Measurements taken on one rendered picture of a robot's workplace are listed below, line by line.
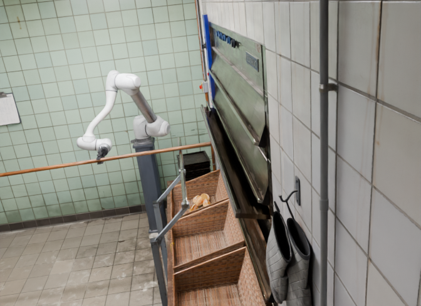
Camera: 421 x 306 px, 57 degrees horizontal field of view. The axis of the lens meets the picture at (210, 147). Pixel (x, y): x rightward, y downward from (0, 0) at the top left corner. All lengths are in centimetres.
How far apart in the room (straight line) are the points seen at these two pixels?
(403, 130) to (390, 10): 17
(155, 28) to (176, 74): 51
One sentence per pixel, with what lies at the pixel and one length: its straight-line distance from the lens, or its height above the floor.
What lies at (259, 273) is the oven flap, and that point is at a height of 95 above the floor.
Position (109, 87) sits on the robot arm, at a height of 165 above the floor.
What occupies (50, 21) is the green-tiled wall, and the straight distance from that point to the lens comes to 426.
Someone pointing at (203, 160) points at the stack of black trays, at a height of 87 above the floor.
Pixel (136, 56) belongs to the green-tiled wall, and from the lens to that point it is 415.
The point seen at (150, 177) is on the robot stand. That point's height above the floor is 65.
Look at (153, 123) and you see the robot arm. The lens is 365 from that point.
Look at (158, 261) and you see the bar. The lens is 250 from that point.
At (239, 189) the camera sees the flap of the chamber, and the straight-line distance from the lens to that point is 187.
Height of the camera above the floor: 227
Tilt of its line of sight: 21 degrees down
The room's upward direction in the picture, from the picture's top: 6 degrees counter-clockwise
